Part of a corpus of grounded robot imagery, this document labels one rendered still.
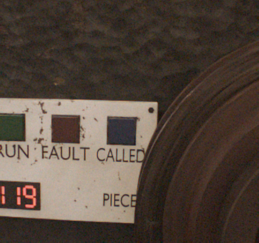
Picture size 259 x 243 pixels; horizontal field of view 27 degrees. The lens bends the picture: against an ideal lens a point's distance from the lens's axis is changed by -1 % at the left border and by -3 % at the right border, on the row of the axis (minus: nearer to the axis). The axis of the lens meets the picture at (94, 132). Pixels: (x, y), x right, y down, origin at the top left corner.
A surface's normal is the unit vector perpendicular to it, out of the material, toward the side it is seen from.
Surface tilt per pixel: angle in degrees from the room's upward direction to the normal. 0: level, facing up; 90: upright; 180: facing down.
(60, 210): 90
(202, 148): 90
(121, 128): 90
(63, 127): 90
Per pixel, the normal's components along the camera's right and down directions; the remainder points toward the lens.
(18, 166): -0.11, 0.19
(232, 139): -0.71, -0.51
